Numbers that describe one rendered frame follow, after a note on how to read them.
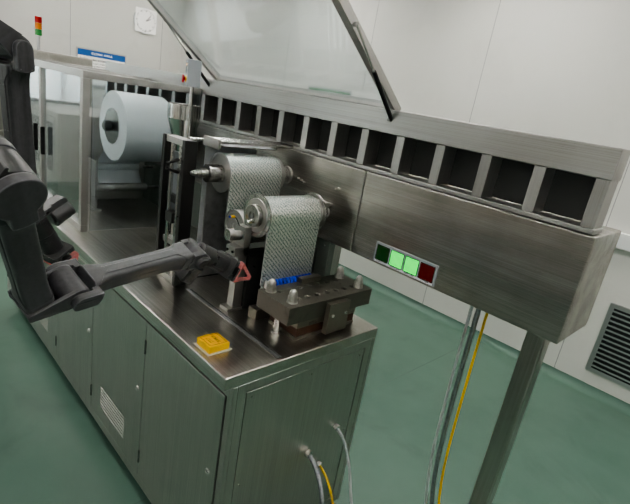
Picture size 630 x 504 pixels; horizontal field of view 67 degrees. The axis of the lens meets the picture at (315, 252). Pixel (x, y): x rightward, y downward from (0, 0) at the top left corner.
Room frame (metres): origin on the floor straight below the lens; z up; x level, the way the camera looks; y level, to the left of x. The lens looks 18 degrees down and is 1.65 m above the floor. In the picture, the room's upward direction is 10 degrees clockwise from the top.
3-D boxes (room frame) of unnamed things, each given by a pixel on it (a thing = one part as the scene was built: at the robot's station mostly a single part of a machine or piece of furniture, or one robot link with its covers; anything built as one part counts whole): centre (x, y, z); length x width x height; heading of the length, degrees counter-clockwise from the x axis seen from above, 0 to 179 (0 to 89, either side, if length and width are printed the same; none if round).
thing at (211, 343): (1.24, 0.25, 0.91); 0.07 x 0.07 x 0.02; 47
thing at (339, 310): (1.47, -0.11, 0.97); 0.10 x 0.03 x 0.11; 137
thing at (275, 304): (1.52, -0.03, 1.00); 0.40 x 0.16 x 0.06; 137
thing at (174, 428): (2.21, 0.86, 0.43); 2.52 x 0.64 x 0.86; 47
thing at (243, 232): (1.52, 0.26, 1.05); 0.06 x 0.05 x 0.31; 137
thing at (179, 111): (2.09, 0.66, 1.50); 0.14 x 0.14 x 0.06
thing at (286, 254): (1.57, 0.08, 1.11); 0.23 x 0.01 x 0.18; 137
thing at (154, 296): (2.19, 0.87, 0.88); 2.52 x 0.66 x 0.04; 47
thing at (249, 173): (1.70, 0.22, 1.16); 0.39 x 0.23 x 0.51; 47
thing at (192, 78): (1.92, 0.59, 1.66); 0.07 x 0.07 x 0.10; 26
